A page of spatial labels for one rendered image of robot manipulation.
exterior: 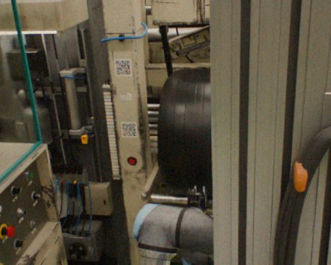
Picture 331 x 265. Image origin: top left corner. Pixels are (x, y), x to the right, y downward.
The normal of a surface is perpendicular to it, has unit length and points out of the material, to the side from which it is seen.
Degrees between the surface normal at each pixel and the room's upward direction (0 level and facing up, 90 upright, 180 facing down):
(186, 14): 90
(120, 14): 90
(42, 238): 0
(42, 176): 90
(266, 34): 90
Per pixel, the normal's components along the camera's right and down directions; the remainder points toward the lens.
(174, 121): -0.19, -0.14
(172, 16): -0.19, 0.40
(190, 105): -0.18, -0.39
